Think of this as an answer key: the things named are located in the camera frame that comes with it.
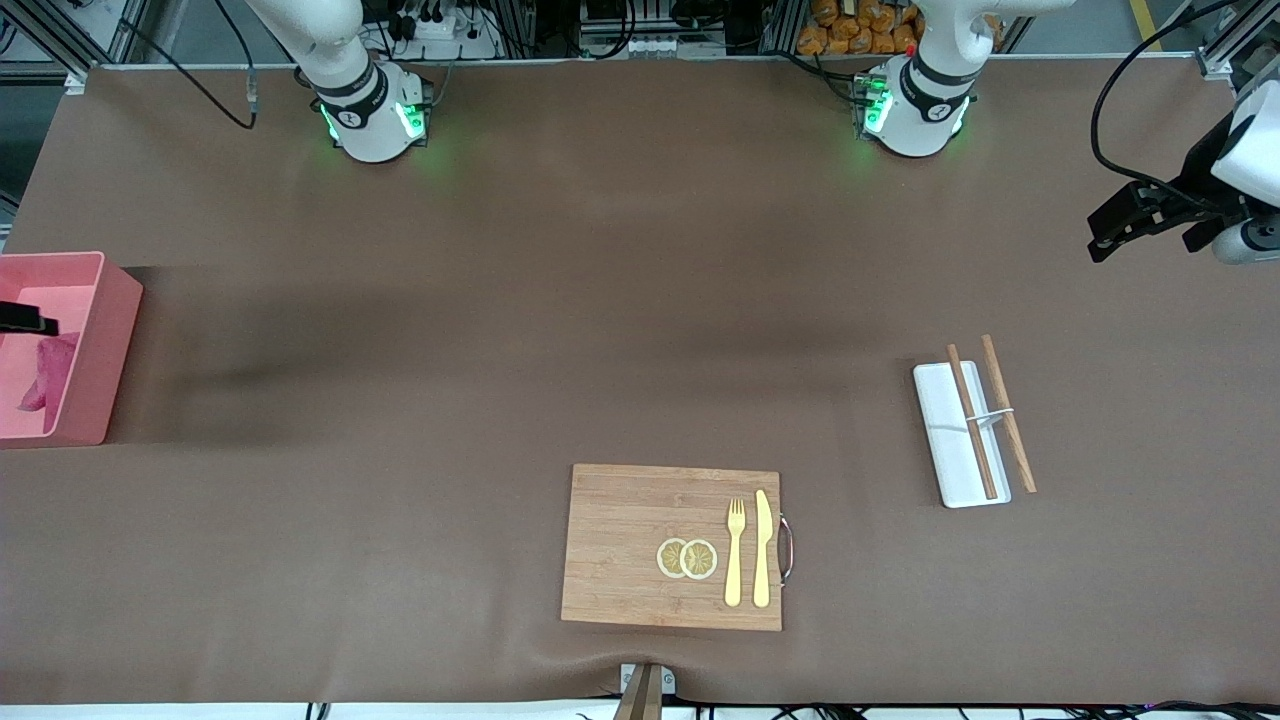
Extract red wiping cloth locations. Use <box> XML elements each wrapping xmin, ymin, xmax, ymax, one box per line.
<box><xmin>17</xmin><ymin>335</ymin><xmax>79</xmax><ymax>413</ymax></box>

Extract pink plastic bin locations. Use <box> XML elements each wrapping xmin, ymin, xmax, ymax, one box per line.
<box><xmin>0</xmin><ymin>251</ymin><xmax>144</xmax><ymax>449</ymax></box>

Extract brown wooden chopstick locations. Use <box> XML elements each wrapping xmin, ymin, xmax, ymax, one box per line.
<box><xmin>980</xmin><ymin>334</ymin><xmax>1038</xmax><ymax>495</ymax></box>
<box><xmin>946</xmin><ymin>344</ymin><xmax>999</xmax><ymax>501</ymax></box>

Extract white rectangular tray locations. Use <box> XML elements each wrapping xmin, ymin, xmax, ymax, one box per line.
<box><xmin>912</xmin><ymin>361</ymin><xmax>1013</xmax><ymax>509</ymax></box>

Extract orange snack bag pile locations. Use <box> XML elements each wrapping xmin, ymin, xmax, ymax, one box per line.
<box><xmin>797</xmin><ymin>0</ymin><xmax>923</xmax><ymax>58</ymax></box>

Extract yellow knife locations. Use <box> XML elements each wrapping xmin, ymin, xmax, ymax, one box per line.
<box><xmin>752</xmin><ymin>489</ymin><xmax>774</xmax><ymax>609</ymax></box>

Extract white power strip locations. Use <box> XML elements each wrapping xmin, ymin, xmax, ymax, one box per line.
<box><xmin>385</xmin><ymin>8</ymin><xmax>503</xmax><ymax>61</ymax></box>

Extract yellow fork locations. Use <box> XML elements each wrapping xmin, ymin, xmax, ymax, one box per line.
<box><xmin>724</xmin><ymin>498</ymin><xmax>747</xmax><ymax>608</ymax></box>

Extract brown table cover mat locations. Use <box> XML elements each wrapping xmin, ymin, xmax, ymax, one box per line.
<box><xmin>0</xmin><ymin>55</ymin><xmax>1280</xmax><ymax>706</ymax></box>

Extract bamboo cutting board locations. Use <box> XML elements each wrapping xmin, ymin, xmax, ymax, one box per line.
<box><xmin>560</xmin><ymin>463</ymin><xmax>796</xmax><ymax>633</ymax></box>

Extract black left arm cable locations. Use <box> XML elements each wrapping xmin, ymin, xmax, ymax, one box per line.
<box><xmin>1090</xmin><ymin>0</ymin><xmax>1243</xmax><ymax>193</ymax></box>

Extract aluminium frame post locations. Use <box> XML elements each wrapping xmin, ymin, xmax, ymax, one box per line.
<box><xmin>1198</xmin><ymin>0</ymin><xmax>1280</xmax><ymax>81</ymax></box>
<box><xmin>0</xmin><ymin>0</ymin><xmax>153</xmax><ymax>96</ymax></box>

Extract metal clamp bracket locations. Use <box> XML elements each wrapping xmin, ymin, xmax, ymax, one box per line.
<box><xmin>619</xmin><ymin>663</ymin><xmax>677</xmax><ymax>698</ymax></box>

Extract brown camera post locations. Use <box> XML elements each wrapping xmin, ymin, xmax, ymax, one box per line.
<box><xmin>612</xmin><ymin>665</ymin><xmax>663</xmax><ymax>720</ymax></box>

